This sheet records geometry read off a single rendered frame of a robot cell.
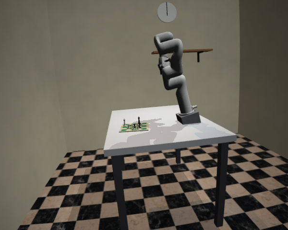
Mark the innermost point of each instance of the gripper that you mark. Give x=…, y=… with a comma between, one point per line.
x=162, y=63

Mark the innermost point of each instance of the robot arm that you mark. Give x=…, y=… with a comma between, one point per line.
x=172, y=75

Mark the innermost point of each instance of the green and cream chessboard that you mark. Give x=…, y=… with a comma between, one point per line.
x=144, y=127

